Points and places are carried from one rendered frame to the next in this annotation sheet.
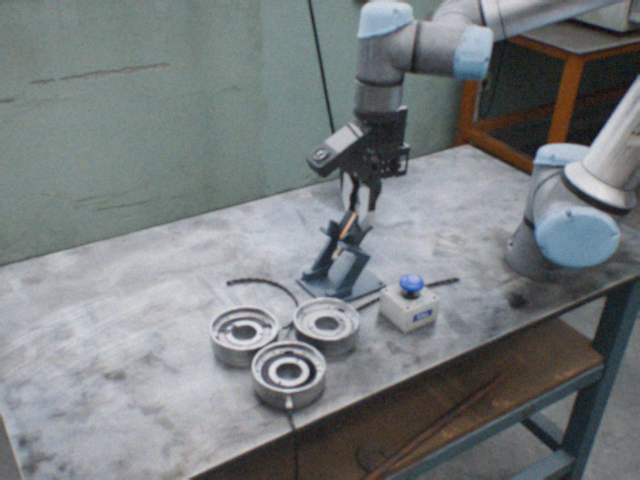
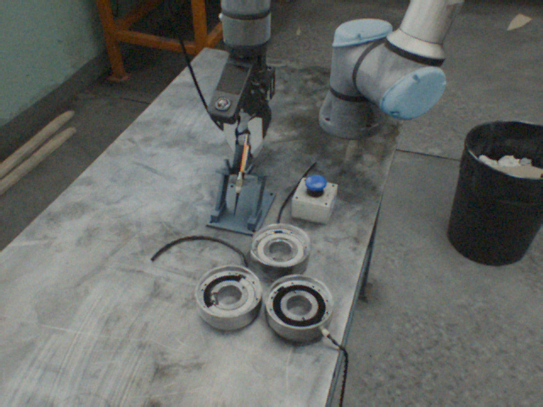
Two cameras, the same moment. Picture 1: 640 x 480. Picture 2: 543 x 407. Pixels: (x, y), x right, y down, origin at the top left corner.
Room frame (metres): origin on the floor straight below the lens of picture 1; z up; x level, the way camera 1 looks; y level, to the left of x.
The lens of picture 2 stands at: (0.34, 0.41, 1.50)
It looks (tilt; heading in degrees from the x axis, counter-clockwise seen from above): 41 degrees down; 322
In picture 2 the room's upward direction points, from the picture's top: straight up
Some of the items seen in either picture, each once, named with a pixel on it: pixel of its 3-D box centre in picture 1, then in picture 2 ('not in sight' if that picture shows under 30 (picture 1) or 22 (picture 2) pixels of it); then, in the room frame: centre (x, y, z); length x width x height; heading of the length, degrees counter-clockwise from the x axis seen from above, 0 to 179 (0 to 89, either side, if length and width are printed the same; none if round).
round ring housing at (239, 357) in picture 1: (244, 336); (229, 298); (0.82, 0.11, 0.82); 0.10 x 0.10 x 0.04
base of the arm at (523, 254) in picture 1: (551, 238); (353, 103); (1.10, -0.43, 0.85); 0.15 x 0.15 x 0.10
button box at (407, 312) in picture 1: (411, 303); (315, 198); (0.92, -0.16, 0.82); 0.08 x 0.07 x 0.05; 124
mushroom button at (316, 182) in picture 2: (410, 291); (315, 189); (0.91, -0.15, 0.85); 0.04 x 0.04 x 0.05
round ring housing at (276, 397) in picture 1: (288, 375); (299, 309); (0.74, 0.04, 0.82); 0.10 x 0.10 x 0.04
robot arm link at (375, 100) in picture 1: (376, 94); (244, 25); (1.03, -0.08, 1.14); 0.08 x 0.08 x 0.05
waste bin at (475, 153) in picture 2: not in sight; (501, 197); (1.05, -1.19, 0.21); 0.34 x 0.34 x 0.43
